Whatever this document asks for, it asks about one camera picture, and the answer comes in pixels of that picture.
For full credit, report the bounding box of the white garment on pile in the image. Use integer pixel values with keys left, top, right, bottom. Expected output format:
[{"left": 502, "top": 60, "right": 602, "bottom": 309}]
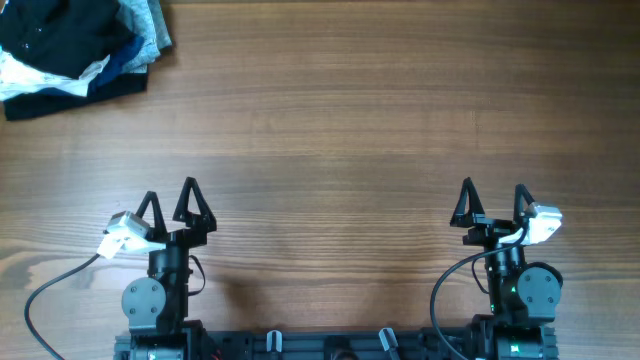
[{"left": 1, "top": 50, "right": 110, "bottom": 101}]

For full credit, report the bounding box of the right black cable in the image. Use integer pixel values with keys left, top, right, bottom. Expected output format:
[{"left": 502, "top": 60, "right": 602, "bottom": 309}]
[{"left": 428, "top": 227, "right": 531, "bottom": 360}]

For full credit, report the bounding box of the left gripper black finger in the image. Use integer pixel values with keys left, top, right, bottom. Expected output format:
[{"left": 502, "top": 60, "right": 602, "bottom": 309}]
[
  {"left": 134, "top": 190, "right": 170, "bottom": 244},
  {"left": 172, "top": 176, "right": 218, "bottom": 234}
]

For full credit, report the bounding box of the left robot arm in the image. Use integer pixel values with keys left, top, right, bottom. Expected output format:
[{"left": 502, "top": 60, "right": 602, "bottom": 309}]
[{"left": 105, "top": 177, "right": 222, "bottom": 359}]

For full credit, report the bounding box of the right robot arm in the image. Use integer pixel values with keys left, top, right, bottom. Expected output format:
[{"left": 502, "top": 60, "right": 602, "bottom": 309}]
[{"left": 449, "top": 178, "right": 563, "bottom": 359}]

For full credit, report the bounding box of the black t-shirt with logo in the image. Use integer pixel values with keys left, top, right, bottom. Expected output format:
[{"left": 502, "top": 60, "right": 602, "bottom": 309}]
[{"left": 1, "top": 0, "right": 134, "bottom": 78}]

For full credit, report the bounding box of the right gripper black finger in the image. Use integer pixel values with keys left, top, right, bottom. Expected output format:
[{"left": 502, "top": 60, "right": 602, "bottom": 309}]
[
  {"left": 450, "top": 177, "right": 486, "bottom": 228},
  {"left": 513, "top": 184, "right": 534, "bottom": 224}
]

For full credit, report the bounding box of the right grey rail clamp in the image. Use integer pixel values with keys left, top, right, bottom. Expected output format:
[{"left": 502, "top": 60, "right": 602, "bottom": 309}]
[{"left": 378, "top": 327, "right": 400, "bottom": 360}]

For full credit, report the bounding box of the left grey rail clamp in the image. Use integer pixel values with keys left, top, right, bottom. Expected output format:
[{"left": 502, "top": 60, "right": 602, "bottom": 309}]
[{"left": 266, "top": 330, "right": 283, "bottom": 353}]

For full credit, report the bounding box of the black cable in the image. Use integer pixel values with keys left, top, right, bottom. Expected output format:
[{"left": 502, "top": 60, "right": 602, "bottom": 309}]
[
  {"left": 23, "top": 252, "right": 104, "bottom": 360},
  {"left": 428, "top": 227, "right": 531, "bottom": 360}
]

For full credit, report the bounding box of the left black cable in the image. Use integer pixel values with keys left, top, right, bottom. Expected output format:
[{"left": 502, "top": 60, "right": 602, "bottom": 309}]
[{"left": 23, "top": 252, "right": 104, "bottom": 360}]

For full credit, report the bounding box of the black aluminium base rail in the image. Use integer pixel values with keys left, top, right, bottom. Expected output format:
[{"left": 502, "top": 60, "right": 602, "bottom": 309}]
[{"left": 113, "top": 327, "right": 560, "bottom": 360}]

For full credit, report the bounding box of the navy blue garment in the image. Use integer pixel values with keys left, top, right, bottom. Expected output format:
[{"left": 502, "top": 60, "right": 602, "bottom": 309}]
[{"left": 36, "top": 35, "right": 144, "bottom": 97}]

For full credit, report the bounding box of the black folded garment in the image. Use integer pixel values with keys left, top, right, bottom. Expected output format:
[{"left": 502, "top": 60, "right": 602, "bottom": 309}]
[{"left": 4, "top": 73, "right": 148, "bottom": 121}]

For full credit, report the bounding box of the grey rail clamp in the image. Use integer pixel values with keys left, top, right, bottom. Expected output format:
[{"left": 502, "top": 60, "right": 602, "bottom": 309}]
[
  {"left": 266, "top": 330, "right": 283, "bottom": 353},
  {"left": 378, "top": 327, "right": 400, "bottom": 360}
]

